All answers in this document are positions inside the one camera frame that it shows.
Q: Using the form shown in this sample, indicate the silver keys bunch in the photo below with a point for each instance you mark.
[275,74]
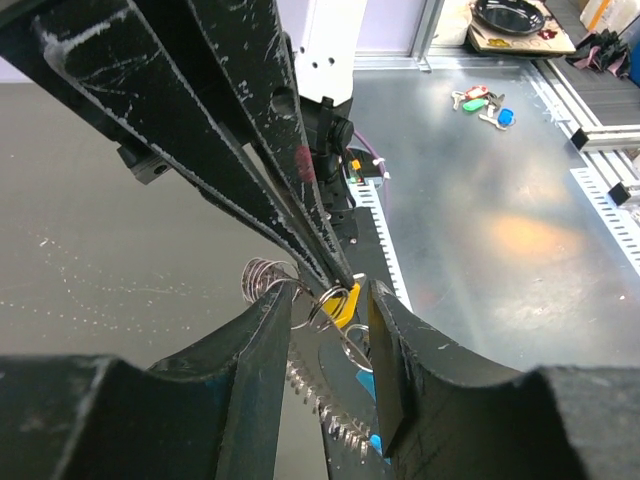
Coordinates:
[309,321]

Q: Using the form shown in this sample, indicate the black pan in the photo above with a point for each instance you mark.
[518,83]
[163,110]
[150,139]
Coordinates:
[512,17]

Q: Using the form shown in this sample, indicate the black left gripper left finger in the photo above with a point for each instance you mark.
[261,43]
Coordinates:
[209,411]

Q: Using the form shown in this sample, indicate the yellow key tag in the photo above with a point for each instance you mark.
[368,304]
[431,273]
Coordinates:
[341,305]

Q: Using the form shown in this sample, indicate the keys with coloured tags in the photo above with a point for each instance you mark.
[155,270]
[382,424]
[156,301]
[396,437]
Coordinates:
[487,105]

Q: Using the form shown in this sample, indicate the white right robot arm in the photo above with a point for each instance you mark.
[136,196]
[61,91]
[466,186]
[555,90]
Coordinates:
[323,61]

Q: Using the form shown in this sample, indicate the metal key organizer blue handle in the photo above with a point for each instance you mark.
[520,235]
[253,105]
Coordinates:
[304,369]

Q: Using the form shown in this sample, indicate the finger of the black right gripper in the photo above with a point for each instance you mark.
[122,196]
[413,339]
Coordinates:
[230,116]
[90,56]

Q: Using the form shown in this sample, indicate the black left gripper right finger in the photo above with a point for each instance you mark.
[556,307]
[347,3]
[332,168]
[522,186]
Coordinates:
[447,412]

